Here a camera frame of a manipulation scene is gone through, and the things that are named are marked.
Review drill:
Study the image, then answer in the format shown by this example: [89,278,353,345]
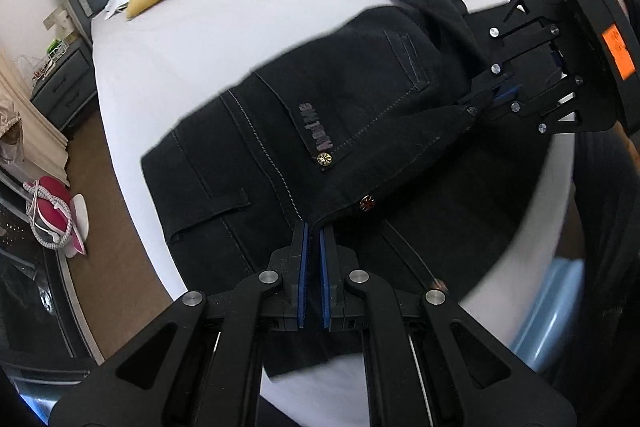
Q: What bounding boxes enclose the black jeans pants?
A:
[140,0,551,377]

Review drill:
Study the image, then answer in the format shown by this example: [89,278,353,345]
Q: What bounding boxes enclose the red and white bag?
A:
[23,176,89,259]

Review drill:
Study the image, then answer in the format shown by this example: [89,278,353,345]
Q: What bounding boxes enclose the beige curtain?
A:
[1,54,68,185]

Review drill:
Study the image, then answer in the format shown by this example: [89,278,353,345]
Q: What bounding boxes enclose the dark grey nightstand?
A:
[30,38,98,139]

